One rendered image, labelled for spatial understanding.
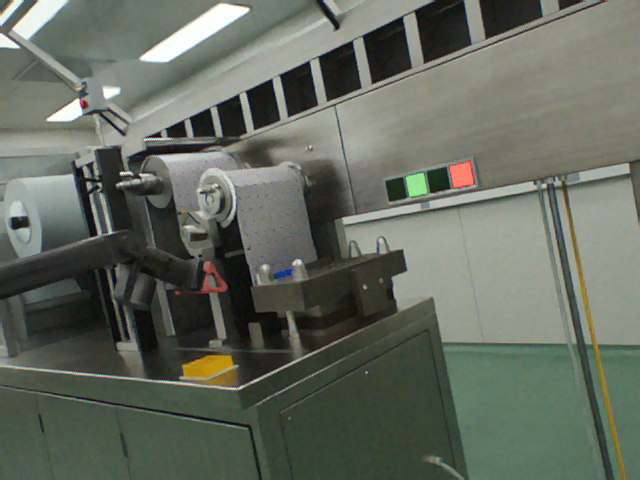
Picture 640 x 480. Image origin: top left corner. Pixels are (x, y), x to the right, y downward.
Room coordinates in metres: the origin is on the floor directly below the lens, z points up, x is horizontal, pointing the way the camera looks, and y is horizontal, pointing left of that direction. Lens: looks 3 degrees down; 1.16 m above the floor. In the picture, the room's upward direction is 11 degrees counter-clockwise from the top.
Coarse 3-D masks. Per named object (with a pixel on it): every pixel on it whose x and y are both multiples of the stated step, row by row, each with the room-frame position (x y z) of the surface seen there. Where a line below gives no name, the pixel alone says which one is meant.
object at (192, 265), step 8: (168, 264) 1.12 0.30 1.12; (176, 264) 1.14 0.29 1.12; (184, 264) 1.15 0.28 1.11; (192, 264) 1.16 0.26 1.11; (200, 264) 1.15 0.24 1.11; (168, 272) 1.12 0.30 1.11; (176, 272) 1.13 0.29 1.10; (184, 272) 1.15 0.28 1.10; (192, 272) 1.15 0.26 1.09; (168, 280) 1.14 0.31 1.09; (176, 280) 1.14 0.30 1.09; (184, 280) 1.15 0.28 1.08; (192, 280) 1.13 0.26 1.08; (168, 288) 1.19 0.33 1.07; (176, 288) 1.17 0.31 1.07; (184, 288) 1.15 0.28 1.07
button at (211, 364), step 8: (200, 360) 1.08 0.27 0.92; (208, 360) 1.07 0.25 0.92; (216, 360) 1.05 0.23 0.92; (224, 360) 1.06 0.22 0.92; (184, 368) 1.06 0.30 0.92; (192, 368) 1.04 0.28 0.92; (200, 368) 1.03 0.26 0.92; (208, 368) 1.03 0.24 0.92; (216, 368) 1.04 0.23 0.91; (224, 368) 1.06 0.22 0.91; (192, 376) 1.05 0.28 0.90; (200, 376) 1.03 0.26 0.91
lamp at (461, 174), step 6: (468, 162) 1.24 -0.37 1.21; (450, 168) 1.27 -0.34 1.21; (456, 168) 1.26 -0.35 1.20; (462, 168) 1.25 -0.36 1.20; (468, 168) 1.25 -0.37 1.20; (456, 174) 1.27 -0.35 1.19; (462, 174) 1.26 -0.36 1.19; (468, 174) 1.25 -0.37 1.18; (456, 180) 1.27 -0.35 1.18; (462, 180) 1.26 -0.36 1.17; (468, 180) 1.25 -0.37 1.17; (456, 186) 1.27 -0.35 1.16
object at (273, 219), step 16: (240, 192) 1.32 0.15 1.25; (256, 192) 1.36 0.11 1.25; (272, 192) 1.40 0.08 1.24; (288, 192) 1.44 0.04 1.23; (240, 208) 1.32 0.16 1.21; (256, 208) 1.35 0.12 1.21; (272, 208) 1.39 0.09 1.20; (288, 208) 1.43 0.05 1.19; (304, 208) 1.48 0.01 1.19; (240, 224) 1.31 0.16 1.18; (256, 224) 1.35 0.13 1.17; (272, 224) 1.38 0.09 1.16; (288, 224) 1.42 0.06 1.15; (304, 224) 1.47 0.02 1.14; (256, 240) 1.34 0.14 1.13; (272, 240) 1.38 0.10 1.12; (288, 240) 1.42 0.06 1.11; (304, 240) 1.46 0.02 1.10; (256, 256) 1.33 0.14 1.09; (272, 256) 1.37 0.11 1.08
